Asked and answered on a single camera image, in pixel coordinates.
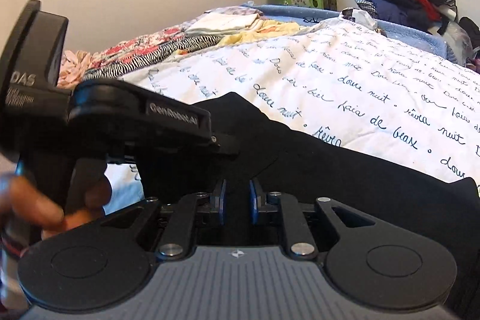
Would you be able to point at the black pants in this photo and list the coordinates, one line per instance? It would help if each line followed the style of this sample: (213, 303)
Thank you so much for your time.
(296, 163)

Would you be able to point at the pile of clothes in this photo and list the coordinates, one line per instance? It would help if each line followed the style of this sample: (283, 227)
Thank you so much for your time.
(437, 17)

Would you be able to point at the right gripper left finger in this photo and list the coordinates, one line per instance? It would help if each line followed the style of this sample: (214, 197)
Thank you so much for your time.
(178, 237)

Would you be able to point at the white quilt with script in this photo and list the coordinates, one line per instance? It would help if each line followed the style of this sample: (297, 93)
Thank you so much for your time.
(347, 85)

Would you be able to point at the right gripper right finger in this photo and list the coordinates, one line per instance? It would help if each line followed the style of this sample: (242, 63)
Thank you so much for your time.
(283, 212)

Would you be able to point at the person left hand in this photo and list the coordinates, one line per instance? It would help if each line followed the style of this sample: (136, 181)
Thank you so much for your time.
(21, 199)

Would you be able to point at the folded colourful clothes stack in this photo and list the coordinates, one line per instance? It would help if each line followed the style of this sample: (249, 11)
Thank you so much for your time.
(217, 27)

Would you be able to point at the blue blanket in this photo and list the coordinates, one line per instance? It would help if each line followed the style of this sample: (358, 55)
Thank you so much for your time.
(311, 16)

